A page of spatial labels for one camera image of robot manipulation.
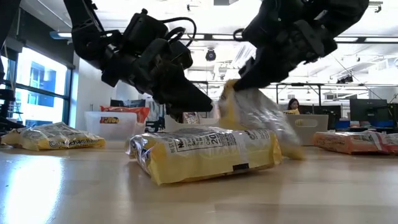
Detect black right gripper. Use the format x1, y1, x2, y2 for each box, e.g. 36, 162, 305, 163
233, 0, 340, 93

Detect overhead light bar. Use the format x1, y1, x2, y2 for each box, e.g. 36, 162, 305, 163
186, 32, 398, 44

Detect black ceiling camera rig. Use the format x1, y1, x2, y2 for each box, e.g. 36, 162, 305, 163
336, 74, 354, 84

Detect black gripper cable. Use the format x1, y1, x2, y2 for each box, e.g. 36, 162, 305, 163
232, 27, 249, 43
160, 16, 198, 47

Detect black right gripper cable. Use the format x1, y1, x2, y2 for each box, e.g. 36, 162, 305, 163
232, 27, 249, 43

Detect black Fire Noodle packet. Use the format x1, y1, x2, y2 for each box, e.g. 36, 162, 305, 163
182, 111, 201, 125

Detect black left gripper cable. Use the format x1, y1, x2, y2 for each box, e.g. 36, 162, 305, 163
160, 16, 198, 47

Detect distant black frame stand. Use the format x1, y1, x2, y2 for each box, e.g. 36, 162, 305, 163
189, 80, 209, 97
270, 81, 326, 106

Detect large window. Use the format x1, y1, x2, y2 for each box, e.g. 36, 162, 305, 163
0, 46, 71, 128

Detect black-white patterned cloth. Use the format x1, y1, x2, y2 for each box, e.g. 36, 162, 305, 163
145, 102, 165, 132

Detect person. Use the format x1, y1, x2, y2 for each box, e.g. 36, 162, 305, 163
286, 98, 302, 115

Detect clear plastic bin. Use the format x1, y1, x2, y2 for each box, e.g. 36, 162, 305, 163
84, 111, 147, 141

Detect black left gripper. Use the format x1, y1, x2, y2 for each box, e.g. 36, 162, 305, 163
101, 27, 215, 121

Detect round black overhead camera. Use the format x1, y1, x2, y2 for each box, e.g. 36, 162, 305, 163
205, 48, 218, 62

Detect white plastic bin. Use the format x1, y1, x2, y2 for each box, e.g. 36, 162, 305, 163
285, 114, 330, 146
164, 114, 220, 133

